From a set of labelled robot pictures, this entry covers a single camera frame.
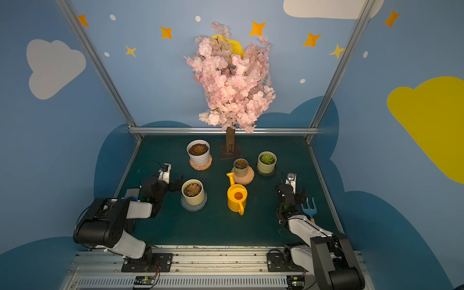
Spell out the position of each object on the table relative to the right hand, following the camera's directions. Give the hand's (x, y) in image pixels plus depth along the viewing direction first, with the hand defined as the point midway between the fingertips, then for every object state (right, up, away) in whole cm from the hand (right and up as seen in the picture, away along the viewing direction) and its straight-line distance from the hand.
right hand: (296, 184), depth 88 cm
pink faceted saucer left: (-50, +7, +17) cm, 53 cm away
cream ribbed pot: (-49, -7, -2) cm, 50 cm away
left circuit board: (-68, -36, -17) cm, 79 cm away
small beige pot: (-28, +5, +8) cm, 30 cm away
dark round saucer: (-12, +3, +16) cm, 20 cm away
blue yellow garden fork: (+7, -14, 0) cm, 16 cm away
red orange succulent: (-51, +18, +13) cm, 55 cm away
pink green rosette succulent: (-52, -3, 0) cm, 52 cm away
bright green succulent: (-12, +12, +13) cm, 22 cm away
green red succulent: (-27, +9, +9) cm, 30 cm away
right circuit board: (-6, -37, -16) cm, 41 cm away
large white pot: (-52, +12, +13) cm, 54 cm away
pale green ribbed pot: (-14, +8, +13) cm, 20 cm away
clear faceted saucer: (-52, -12, 0) cm, 53 cm away
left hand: (-63, +6, +5) cm, 64 cm away
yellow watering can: (-30, -5, -5) cm, 30 cm away
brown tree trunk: (-33, +24, +17) cm, 44 cm away
